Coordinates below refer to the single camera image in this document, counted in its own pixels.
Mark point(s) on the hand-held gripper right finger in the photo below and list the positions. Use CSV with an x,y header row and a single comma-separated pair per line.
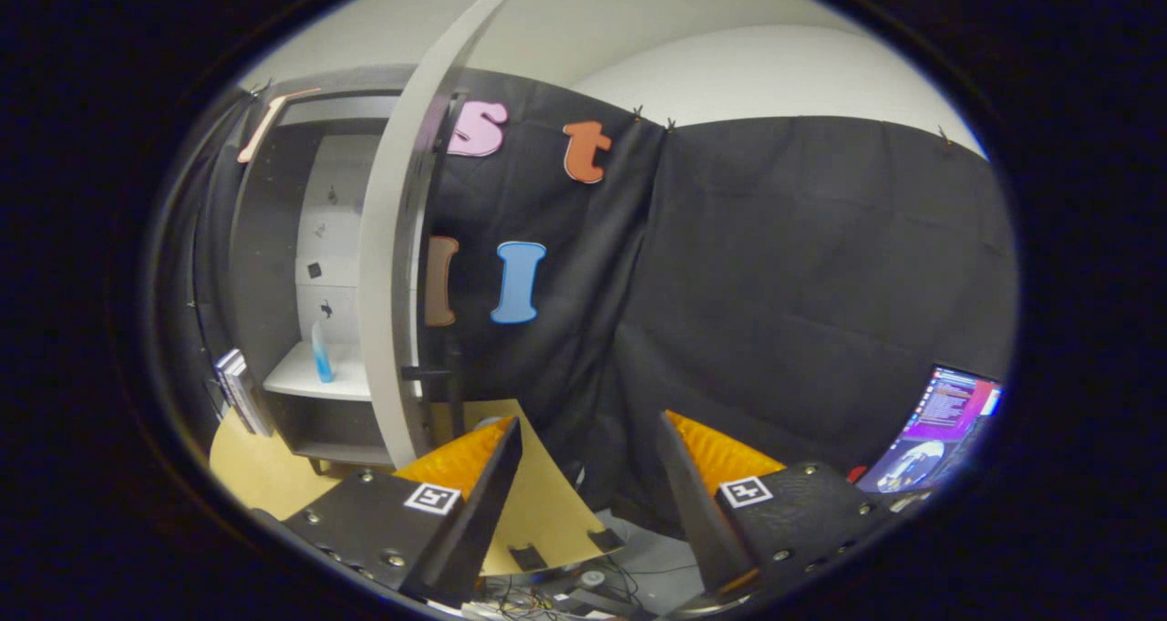
x,y
697,512

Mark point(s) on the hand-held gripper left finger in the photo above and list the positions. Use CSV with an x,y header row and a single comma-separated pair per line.
x,y
479,512

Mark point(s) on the white and blue bottle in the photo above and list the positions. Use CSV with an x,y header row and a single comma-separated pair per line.
x,y
322,361

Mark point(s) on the white cabinet door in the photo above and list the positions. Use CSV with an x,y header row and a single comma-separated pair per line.
x,y
383,284

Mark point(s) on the small red object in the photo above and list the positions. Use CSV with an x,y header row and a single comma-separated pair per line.
x,y
857,473

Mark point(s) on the black backdrop cloth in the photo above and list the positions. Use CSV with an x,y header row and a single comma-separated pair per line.
x,y
775,284

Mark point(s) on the grey cover book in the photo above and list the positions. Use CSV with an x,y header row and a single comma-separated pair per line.
x,y
255,411

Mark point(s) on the computer monitor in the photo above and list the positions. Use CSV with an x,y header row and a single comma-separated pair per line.
x,y
939,420

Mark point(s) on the white spine book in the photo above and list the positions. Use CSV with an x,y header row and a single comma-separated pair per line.
x,y
239,388

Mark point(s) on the dark grey cabinet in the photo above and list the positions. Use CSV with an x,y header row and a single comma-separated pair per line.
x,y
264,284

